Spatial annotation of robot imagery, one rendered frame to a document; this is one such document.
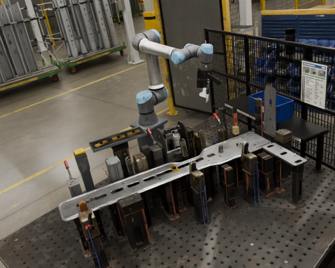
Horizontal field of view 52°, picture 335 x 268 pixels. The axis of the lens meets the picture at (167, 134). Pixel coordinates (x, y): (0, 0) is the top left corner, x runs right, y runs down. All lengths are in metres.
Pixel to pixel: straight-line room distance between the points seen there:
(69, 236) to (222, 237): 0.94
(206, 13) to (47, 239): 3.23
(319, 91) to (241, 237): 1.06
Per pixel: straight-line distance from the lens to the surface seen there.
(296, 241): 2.06
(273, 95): 2.31
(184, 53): 2.12
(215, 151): 2.26
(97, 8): 9.97
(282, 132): 2.33
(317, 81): 2.42
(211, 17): 4.47
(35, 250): 2.33
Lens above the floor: 2.11
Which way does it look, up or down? 26 degrees down
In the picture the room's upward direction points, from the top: 9 degrees counter-clockwise
